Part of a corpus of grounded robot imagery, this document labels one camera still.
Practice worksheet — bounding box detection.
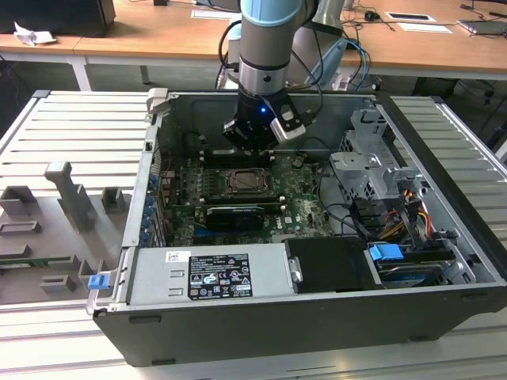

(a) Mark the black open PC case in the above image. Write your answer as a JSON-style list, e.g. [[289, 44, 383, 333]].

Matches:
[[86, 87, 507, 367]]

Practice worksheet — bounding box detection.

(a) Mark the black CPU socket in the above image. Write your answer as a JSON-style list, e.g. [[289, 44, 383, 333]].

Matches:
[[223, 168, 276, 197]]

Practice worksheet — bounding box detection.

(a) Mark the blue plastic case latch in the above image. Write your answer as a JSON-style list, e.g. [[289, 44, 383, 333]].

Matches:
[[87, 274, 110, 292]]

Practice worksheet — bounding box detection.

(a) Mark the black looped cable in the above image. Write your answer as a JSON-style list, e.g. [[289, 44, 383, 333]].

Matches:
[[316, 161, 372, 238]]

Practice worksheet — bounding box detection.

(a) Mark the hard disk in blue carrier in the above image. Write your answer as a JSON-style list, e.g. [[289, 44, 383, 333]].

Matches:
[[366, 243, 456, 289]]

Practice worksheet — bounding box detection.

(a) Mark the crumpled white paper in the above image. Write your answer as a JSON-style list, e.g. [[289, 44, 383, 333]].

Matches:
[[13, 21, 57, 48]]

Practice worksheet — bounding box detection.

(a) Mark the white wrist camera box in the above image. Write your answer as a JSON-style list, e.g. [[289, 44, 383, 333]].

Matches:
[[270, 103, 308, 143]]

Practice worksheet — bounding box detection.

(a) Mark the silver desk cable port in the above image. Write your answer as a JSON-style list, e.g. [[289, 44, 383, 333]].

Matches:
[[190, 8, 242, 20], [386, 11, 436, 23]]

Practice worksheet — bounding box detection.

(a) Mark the silver metal drive cage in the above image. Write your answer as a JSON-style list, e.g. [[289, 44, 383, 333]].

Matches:
[[328, 108, 429, 211]]

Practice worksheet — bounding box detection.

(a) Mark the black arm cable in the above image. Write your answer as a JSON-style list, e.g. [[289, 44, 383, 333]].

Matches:
[[219, 19, 243, 74]]

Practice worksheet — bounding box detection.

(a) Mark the green RAM stick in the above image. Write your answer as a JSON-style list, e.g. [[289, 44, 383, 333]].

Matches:
[[0, 256, 55, 268]]

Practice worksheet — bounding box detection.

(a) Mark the black RAM stick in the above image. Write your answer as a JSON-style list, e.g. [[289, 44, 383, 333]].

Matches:
[[200, 189, 287, 207], [200, 146, 276, 169]]

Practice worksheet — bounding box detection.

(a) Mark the grey laptop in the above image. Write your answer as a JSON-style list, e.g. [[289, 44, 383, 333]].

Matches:
[[456, 18, 507, 37]]

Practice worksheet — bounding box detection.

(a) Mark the black desktop computer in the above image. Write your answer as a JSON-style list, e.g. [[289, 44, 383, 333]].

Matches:
[[0, 0, 116, 39]]

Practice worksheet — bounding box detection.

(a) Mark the grey power supply unit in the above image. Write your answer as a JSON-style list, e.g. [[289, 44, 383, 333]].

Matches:
[[126, 243, 299, 306]]

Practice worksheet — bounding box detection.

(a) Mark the black rating label sticker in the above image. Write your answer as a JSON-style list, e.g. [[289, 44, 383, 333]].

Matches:
[[188, 253, 253, 298]]

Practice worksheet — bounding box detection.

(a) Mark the metal socket cover frame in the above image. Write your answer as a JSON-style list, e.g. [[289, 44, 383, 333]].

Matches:
[[225, 168, 275, 196]]

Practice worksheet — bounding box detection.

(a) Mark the green motherboard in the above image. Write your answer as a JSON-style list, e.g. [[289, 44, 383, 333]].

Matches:
[[160, 152, 337, 246]]

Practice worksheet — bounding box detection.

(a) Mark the thin red wire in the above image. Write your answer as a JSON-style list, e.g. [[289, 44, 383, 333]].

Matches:
[[158, 144, 175, 173]]

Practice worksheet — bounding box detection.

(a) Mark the blue cable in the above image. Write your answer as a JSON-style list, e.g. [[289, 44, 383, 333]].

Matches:
[[342, 38, 372, 91]]

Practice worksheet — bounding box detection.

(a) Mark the white paper sheet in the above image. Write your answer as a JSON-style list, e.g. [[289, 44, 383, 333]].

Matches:
[[397, 22, 455, 35]]

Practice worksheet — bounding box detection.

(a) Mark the wooden desk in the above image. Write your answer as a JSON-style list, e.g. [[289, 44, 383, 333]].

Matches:
[[0, 0, 507, 92]]

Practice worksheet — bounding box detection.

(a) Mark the yellow red wire bundle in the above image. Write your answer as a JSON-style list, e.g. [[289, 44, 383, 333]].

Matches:
[[382, 189, 435, 241]]

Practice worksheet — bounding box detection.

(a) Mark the grey plastic case latch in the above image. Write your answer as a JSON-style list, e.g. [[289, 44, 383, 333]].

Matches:
[[146, 87, 171, 116]]

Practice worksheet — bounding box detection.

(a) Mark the grey parts rack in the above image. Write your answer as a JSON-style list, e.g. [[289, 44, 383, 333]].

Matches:
[[0, 161, 134, 306]]

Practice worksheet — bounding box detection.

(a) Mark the black graphics card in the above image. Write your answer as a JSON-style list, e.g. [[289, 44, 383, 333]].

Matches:
[[204, 203, 265, 232]]

